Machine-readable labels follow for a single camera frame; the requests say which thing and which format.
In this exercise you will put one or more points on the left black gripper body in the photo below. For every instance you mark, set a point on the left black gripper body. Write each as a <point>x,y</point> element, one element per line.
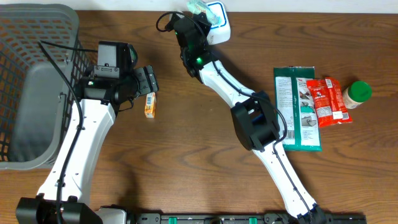
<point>148,82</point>

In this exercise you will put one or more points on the orange tissue pack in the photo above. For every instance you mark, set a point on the orange tissue pack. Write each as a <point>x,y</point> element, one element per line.
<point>150,106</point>

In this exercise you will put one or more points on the light green wipes pack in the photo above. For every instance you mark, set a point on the light green wipes pack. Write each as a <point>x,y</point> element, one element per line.
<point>198,6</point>

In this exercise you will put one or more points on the red snack packet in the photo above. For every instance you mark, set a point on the red snack packet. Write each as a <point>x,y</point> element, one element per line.
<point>319,93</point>

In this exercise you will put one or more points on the green lid seasoning jar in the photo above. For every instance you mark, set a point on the green lid seasoning jar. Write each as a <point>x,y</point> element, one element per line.
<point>356,94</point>

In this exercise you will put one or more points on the red stick sachet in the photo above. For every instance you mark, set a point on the red stick sachet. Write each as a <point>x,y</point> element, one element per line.
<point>339,111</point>

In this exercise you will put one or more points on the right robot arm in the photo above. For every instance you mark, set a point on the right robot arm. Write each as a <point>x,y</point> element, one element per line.
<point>255,121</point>

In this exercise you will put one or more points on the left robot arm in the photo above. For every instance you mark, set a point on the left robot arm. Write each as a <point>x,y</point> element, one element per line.
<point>65,194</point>

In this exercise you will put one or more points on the white barcode scanner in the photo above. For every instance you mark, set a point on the white barcode scanner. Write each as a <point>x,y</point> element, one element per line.
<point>222,31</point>

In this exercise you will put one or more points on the grey plastic mesh basket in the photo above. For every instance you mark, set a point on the grey plastic mesh basket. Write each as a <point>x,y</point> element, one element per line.
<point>36,104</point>

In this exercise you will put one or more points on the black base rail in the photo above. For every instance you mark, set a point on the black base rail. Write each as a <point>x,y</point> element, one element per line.
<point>155,218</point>

